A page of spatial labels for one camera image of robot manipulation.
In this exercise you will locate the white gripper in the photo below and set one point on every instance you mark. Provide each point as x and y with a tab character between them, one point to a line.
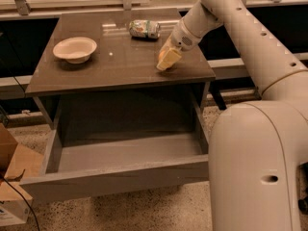
181	38

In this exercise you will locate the orange fruit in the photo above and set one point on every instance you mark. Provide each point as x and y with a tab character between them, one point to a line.
162	53

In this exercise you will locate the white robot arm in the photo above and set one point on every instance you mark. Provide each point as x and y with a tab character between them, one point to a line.
255	147

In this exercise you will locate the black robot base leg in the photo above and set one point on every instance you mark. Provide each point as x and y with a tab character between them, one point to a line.
303	203

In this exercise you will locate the grey cabinet with top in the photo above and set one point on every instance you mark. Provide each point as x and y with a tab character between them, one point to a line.
119	61

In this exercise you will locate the open grey top drawer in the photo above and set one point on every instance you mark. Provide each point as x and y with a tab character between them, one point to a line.
122	141

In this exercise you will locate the crushed soda can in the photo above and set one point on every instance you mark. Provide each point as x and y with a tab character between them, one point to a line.
146	29

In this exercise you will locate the white paper bowl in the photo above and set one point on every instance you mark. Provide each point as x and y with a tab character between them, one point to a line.
75	50

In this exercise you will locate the cardboard box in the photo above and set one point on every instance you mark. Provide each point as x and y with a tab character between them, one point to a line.
17	162

